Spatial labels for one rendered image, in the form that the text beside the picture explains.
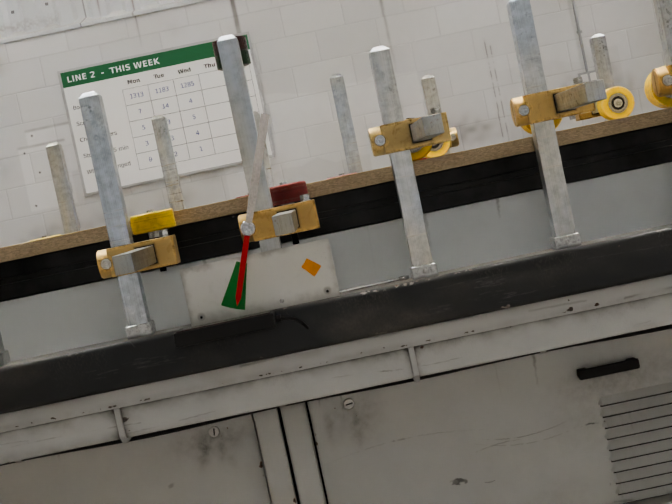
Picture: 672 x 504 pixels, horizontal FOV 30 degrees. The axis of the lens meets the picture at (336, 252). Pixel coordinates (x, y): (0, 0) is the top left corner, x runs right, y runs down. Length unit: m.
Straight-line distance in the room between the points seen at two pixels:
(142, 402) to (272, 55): 7.27
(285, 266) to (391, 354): 0.24
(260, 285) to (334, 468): 0.47
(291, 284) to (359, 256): 0.26
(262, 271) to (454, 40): 7.35
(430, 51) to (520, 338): 7.26
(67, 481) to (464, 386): 0.79
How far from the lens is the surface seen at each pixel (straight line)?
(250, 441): 2.45
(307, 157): 9.31
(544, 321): 2.22
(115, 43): 9.49
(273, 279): 2.15
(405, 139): 2.14
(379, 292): 2.13
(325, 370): 2.19
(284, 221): 1.87
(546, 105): 2.18
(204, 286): 2.15
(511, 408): 2.46
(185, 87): 9.37
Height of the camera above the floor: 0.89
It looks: 3 degrees down
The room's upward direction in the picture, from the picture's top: 12 degrees counter-clockwise
